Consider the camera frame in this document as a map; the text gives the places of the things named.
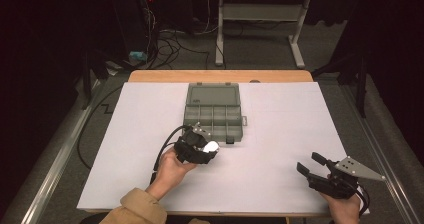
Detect hand-held gripper cable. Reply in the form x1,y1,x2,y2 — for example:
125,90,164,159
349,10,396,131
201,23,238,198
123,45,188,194
353,183,371,218
149,124,188,186

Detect right hand-held gripper cable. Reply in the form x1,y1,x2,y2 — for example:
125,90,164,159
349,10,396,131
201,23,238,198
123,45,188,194
353,183,371,218

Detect left hand-held gripper cable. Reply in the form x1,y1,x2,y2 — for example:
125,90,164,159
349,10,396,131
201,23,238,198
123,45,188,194
149,124,188,186

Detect white metal desk frame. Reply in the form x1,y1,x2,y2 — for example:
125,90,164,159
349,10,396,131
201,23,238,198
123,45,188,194
214,0,313,69

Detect tangle of cables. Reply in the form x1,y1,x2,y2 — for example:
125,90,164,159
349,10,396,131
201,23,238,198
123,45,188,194
141,0,221,71

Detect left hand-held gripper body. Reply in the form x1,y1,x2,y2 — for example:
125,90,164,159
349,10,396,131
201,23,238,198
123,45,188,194
173,123,212,165

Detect black metal stand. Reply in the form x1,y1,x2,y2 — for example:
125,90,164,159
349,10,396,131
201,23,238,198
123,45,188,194
79,48,113,111
311,48,370,119

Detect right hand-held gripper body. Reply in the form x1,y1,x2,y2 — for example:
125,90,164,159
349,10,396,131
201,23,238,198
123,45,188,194
308,155,387,200

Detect small silver oval case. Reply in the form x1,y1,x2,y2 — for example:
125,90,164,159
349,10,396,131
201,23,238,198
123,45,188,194
203,141,221,154

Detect small teal object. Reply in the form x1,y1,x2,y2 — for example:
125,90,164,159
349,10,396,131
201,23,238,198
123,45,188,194
129,50,149,62

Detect grey plastic compartment box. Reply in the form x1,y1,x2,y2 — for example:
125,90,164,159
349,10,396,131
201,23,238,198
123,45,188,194
182,81,249,145

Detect thin black cable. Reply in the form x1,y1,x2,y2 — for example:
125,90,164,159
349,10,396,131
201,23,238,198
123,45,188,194
76,84,124,171

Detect aluminium rail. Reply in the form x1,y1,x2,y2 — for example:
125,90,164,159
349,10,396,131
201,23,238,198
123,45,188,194
19,78,103,224
341,83,416,224

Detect person's left hand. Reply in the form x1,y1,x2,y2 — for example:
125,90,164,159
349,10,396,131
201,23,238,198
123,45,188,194
145,147,198,201

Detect person's right hand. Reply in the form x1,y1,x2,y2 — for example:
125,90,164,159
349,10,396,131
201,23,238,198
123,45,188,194
319,192,363,224

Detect white board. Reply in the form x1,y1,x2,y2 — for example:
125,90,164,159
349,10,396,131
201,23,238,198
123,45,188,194
76,81,370,216

